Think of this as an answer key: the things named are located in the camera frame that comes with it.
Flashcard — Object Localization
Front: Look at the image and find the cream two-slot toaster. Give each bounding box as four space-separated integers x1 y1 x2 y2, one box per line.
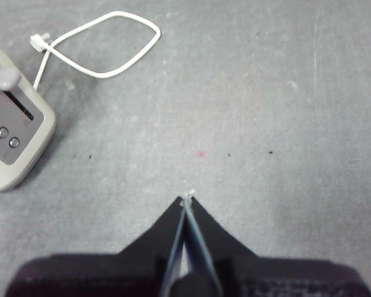
0 37 57 194

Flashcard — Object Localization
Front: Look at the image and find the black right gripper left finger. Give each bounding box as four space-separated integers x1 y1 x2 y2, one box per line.
5 196 187 297

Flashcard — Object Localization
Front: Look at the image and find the white power cable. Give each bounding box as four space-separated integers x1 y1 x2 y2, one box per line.
30 11 162 91

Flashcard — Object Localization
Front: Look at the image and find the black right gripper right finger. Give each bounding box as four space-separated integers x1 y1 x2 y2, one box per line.
172 196 371 297

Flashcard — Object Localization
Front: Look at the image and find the grey toaster lever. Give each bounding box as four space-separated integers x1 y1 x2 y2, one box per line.
0 68 22 92

